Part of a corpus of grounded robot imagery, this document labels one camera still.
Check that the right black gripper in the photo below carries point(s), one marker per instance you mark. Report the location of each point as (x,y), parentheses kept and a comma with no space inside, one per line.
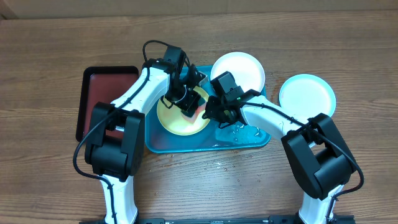
(212,114)

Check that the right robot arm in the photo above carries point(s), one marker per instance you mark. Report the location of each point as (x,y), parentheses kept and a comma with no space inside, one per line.
(320,159)

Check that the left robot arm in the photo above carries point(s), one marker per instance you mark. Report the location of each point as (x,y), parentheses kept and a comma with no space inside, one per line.
(114,143)

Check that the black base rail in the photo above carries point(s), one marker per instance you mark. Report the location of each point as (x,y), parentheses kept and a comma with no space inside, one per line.
(273,219)

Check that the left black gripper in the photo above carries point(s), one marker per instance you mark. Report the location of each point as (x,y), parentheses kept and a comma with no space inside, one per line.
(190,104)

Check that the yellow-green plate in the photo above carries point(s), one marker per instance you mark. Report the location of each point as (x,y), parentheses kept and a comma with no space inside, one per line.
(173,121)

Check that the teal plastic tray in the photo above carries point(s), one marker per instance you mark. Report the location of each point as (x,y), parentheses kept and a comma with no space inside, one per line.
(210,138)

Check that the light blue plate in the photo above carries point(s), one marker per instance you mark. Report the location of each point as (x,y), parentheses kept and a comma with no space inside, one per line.
(307,95)

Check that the white plate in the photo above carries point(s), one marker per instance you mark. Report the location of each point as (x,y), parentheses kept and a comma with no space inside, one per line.
(246,70)

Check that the green and orange sponge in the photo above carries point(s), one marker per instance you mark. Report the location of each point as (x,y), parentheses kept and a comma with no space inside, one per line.
(192,115)

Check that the black and red tray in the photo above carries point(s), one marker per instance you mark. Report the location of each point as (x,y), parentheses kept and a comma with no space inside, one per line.
(102,84)

